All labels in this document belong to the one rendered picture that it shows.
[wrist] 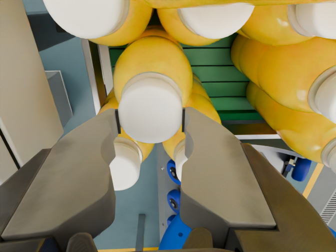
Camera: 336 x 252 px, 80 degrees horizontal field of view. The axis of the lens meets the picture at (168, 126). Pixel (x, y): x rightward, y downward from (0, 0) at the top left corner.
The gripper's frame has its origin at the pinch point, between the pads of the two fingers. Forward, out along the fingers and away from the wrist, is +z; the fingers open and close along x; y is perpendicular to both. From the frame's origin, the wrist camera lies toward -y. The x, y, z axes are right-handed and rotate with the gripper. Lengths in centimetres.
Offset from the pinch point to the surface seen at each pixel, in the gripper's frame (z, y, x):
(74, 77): 110, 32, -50
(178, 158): 1.6, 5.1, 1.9
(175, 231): 6.3, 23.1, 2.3
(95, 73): 11.5, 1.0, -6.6
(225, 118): 19.8, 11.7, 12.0
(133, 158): 1.4, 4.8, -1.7
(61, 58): 110, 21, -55
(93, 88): 11.3, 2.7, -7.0
